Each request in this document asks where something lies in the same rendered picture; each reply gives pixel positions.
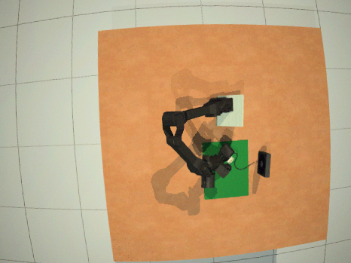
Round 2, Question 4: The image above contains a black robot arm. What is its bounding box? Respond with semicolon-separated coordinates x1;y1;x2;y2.
162;97;233;188

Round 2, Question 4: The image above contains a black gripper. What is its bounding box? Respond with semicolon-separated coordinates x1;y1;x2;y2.
210;144;234;169

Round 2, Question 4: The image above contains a green circuit board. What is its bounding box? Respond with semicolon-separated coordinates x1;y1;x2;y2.
203;139;249;200

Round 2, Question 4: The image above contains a black cooling fan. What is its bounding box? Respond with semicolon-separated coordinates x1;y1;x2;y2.
257;151;271;178

